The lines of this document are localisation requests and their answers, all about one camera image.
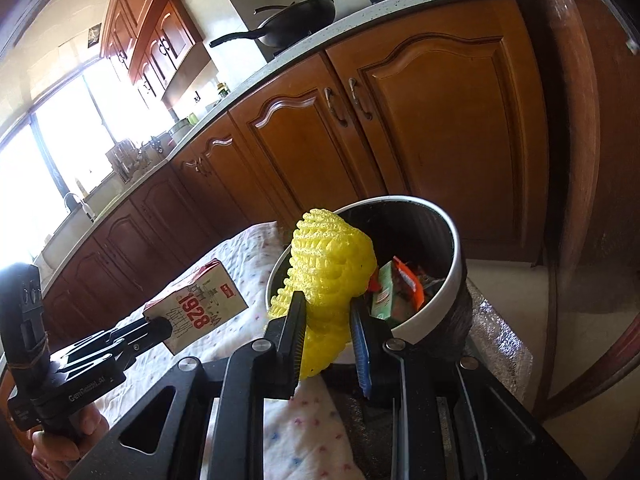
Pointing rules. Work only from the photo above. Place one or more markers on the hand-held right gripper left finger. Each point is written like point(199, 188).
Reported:
point(296, 345)

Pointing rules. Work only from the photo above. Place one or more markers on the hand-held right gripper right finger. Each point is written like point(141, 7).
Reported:
point(361, 355)

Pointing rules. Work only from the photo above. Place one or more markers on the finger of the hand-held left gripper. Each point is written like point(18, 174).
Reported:
point(145, 337)

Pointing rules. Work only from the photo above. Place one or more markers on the white carton with red print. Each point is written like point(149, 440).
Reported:
point(200, 305)

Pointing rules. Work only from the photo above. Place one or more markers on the green juice carton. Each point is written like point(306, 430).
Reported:
point(387, 290)

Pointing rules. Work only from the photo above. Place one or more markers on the yellow foam fruit net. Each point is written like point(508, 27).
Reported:
point(330, 270)

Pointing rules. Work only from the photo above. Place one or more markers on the red foil snack bag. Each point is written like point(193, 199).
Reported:
point(407, 277)

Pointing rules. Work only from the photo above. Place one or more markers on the white round trash bin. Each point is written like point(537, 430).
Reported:
point(440, 310)

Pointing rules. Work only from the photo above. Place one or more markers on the person's left hand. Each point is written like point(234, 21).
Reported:
point(55, 457)

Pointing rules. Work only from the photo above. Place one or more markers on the white printed tablecloth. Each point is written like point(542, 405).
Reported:
point(300, 435)

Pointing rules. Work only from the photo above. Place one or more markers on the white kitchen sink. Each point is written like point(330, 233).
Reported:
point(75, 240)

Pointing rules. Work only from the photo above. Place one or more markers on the sink faucet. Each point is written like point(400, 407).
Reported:
point(80, 205)

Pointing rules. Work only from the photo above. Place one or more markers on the utensil rack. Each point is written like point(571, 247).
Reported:
point(125, 160)

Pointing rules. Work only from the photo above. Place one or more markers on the kitchen window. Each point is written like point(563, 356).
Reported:
point(65, 140)

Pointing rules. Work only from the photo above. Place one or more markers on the green cup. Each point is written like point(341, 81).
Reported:
point(192, 119)

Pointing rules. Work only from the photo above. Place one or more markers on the wooden base cabinets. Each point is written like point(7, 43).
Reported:
point(425, 135)

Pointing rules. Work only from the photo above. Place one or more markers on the speckled white countertop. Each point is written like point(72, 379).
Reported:
point(300, 60)

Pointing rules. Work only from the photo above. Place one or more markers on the wooden glass door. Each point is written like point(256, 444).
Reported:
point(575, 160)

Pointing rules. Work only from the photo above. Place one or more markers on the black wok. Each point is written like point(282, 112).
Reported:
point(295, 20)

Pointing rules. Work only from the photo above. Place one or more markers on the wooden wall cabinets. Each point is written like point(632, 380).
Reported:
point(150, 35)

